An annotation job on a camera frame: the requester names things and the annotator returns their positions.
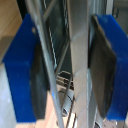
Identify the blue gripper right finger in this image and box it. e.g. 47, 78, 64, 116
87, 13, 128, 122

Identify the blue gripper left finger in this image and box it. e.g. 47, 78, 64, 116
1, 13, 52, 124

